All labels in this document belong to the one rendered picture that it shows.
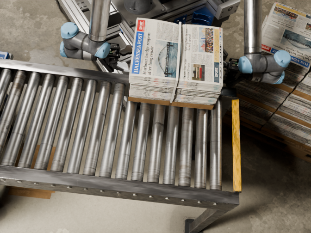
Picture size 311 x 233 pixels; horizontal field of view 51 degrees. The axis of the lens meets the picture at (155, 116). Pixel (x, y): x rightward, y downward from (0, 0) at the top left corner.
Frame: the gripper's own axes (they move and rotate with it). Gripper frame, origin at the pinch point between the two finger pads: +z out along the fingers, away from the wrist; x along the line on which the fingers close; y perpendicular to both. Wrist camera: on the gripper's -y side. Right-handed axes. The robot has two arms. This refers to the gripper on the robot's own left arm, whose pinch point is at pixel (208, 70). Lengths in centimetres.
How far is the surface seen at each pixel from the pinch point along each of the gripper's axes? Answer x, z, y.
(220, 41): 2.2, 0.7, 23.9
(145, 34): 3.4, 31.5, 23.8
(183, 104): 22.0, 11.3, 2.9
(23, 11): -96, 135, -82
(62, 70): 10, 68, 0
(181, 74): 19.9, 15.8, 22.7
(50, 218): 65, 77, -80
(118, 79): 11.1, 41.8, -0.3
